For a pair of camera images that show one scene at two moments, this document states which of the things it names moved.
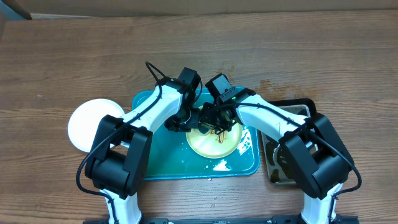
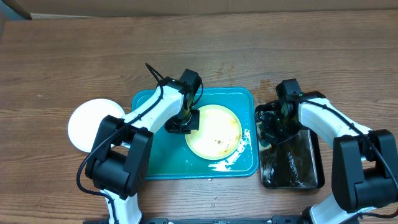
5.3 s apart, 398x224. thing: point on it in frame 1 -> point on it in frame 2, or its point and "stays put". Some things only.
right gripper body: x=215 y=118 -> x=280 y=129
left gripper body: x=184 y=120 stays put
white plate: x=84 y=118 stays put
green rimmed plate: x=213 y=145 stays put
